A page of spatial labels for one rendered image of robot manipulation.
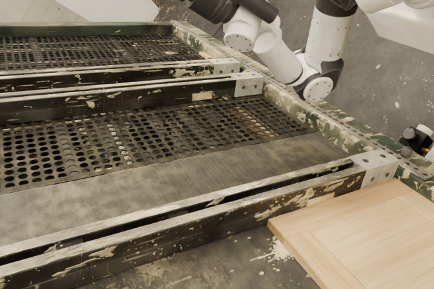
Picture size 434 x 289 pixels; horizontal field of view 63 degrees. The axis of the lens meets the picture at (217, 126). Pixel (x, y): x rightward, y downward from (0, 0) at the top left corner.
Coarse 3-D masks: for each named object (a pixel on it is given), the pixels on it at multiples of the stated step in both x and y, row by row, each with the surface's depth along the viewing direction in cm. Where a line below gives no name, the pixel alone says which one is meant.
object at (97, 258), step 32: (352, 160) 87; (384, 160) 88; (224, 192) 70; (256, 192) 73; (288, 192) 73; (320, 192) 78; (96, 224) 59; (128, 224) 61; (160, 224) 61; (192, 224) 63; (224, 224) 67; (256, 224) 72; (0, 256) 52; (32, 256) 54; (64, 256) 53; (96, 256) 56; (128, 256) 59; (160, 256) 63; (0, 288) 50; (32, 288) 52; (64, 288) 55
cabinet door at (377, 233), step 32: (352, 192) 84; (384, 192) 85; (416, 192) 87; (288, 224) 72; (320, 224) 73; (352, 224) 74; (384, 224) 76; (416, 224) 77; (320, 256) 65; (352, 256) 67; (384, 256) 68; (416, 256) 68; (352, 288) 60; (384, 288) 61; (416, 288) 62
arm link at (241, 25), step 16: (224, 0) 68; (240, 0) 68; (256, 0) 68; (224, 16) 70; (240, 16) 70; (256, 16) 73; (272, 16) 70; (240, 32) 70; (256, 32) 73; (240, 48) 75
